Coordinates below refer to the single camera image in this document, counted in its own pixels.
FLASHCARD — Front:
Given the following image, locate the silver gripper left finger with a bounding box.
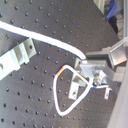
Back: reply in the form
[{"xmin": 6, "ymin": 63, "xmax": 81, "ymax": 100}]
[{"xmin": 74, "ymin": 59, "xmax": 114, "ymax": 87}]

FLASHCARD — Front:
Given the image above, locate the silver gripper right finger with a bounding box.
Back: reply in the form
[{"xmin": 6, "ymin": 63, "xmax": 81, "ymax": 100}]
[{"xmin": 86, "ymin": 37, "xmax": 128, "ymax": 71}]

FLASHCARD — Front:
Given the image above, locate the thick white cable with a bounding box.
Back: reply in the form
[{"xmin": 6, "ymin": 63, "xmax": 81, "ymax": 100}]
[{"xmin": 0, "ymin": 20, "xmax": 88, "ymax": 61}]

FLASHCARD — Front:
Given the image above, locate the blue object in background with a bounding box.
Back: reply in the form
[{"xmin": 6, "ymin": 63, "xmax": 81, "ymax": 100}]
[{"xmin": 105, "ymin": 0, "xmax": 117, "ymax": 20}]

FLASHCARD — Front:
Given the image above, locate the thin white wire loop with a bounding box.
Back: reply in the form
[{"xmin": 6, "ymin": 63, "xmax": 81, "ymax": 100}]
[{"xmin": 52, "ymin": 64, "xmax": 110, "ymax": 117}]

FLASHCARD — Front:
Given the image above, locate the small metal cable clip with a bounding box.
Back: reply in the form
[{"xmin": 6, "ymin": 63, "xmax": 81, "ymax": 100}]
[{"xmin": 68, "ymin": 75, "xmax": 86, "ymax": 100}]

